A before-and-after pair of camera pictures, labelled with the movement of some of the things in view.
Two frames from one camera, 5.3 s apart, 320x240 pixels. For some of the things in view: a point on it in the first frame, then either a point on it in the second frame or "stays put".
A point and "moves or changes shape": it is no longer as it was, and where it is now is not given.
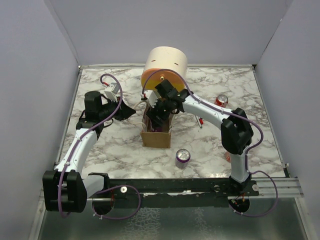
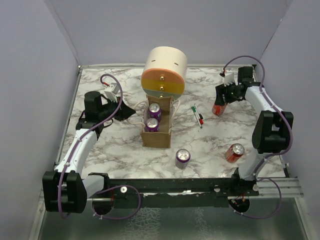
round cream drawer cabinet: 165,63 stays put
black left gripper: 124,110 stays put
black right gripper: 155,122 -> 220,90
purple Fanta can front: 182,156 stays put
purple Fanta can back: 148,124 moves or changes shape
